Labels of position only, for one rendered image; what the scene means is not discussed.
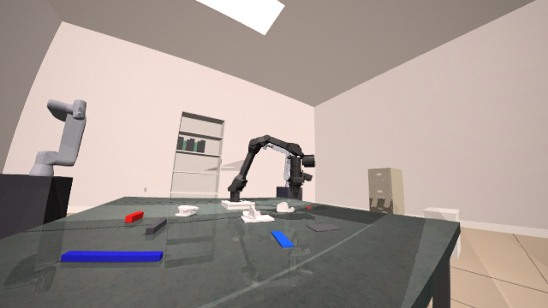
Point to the blue flat bar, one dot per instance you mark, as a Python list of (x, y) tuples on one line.
[(111, 256)]

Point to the small red block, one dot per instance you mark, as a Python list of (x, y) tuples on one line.
[(134, 217)]

